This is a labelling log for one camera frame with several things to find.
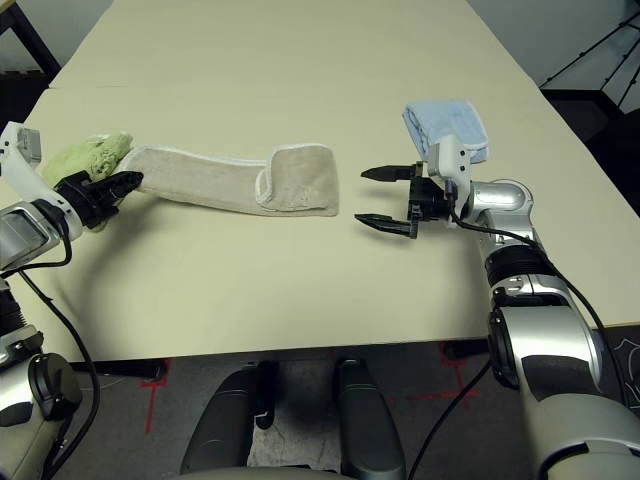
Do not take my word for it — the crumpled light green towel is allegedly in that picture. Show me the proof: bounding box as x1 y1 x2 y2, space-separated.
39 129 135 184

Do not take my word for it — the dark grey robot right leg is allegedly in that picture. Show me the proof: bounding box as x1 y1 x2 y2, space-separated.
334 358 407 480

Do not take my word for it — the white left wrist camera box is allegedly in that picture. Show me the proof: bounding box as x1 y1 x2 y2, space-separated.
0 121 84 241

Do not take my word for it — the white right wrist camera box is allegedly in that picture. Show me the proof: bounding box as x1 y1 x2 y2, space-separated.
427 133 475 231

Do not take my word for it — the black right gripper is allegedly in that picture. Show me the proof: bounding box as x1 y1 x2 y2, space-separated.
354 161 454 241

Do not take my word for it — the dark grey robot left leg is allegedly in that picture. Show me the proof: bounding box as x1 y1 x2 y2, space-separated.
179 362 279 476

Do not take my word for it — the beige towel with white trim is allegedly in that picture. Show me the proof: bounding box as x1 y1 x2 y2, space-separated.
117 143 341 219

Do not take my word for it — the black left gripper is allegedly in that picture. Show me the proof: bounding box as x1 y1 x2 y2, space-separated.
54 170 144 232

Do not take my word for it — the pale robot torso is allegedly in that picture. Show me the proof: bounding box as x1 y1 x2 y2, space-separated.
174 464 351 480

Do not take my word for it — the folded light blue towel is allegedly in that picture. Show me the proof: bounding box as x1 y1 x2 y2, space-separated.
402 98 490 165

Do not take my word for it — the black tripod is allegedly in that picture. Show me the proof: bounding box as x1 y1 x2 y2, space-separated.
539 22 640 116

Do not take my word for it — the black table base bar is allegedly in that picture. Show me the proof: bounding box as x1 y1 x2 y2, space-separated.
94 359 167 381

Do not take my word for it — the black left camera cable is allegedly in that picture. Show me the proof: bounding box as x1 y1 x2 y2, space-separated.
9 219 101 480

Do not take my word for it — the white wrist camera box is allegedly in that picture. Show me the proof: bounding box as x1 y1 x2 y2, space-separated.
0 121 84 241
427 133 475 231

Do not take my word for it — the dark grey robot leg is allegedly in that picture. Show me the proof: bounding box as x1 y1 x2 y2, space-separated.
334 358 407 480
179 362 279 476

